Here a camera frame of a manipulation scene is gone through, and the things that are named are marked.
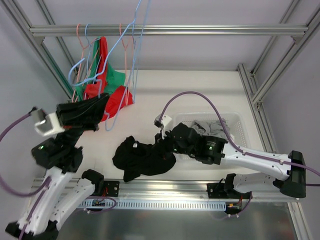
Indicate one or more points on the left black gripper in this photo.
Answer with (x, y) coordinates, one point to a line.
(72, 116)

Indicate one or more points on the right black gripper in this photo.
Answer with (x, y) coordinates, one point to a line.
(167, 140)

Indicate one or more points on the black tank top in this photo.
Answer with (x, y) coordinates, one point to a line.
(136, 159)

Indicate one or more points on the grey tank top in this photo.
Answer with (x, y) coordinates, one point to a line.
(209, 128)

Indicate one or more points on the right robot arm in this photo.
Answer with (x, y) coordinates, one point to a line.
(283, 172)

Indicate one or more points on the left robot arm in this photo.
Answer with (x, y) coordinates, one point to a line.
(61, 159)

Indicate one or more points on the red tank top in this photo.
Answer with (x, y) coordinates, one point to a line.
(116, 102)

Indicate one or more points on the green tank top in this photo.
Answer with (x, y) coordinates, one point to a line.
(102, 77)

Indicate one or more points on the white plastic basket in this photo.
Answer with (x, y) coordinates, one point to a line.
(233, 122)

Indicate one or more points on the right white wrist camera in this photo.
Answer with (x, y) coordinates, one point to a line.
(163, 122)

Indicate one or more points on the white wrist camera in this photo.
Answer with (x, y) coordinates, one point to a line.
(163, 122)
(46, 124)

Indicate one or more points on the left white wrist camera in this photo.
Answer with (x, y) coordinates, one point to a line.
(46, 124)

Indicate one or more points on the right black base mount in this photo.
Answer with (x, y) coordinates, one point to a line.
(216, 191)

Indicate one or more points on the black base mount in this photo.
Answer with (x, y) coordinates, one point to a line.
(216, 191)
(108, 188)

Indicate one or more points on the white slotted cable duct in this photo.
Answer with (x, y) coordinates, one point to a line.
(130, 204)

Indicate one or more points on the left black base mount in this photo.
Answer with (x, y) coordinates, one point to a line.
(108, 188)

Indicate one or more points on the aluminium hanging rail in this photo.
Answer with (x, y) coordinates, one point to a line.
(280, 29)

